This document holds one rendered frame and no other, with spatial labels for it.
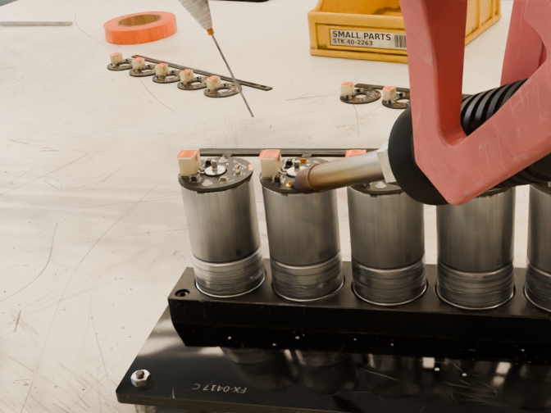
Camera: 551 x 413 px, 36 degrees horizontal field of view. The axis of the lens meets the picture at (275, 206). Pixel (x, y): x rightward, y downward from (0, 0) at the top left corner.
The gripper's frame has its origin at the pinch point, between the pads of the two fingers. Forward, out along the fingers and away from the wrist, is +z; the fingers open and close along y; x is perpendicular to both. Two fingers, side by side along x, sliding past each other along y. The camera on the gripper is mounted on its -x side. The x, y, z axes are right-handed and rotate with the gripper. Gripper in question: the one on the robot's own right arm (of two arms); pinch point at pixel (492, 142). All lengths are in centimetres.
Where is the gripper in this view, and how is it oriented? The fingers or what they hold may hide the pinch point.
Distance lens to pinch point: 18.7
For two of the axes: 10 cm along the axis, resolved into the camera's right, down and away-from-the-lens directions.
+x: 5.0, 7.3, -4.7
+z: -1.7, 6.2, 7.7
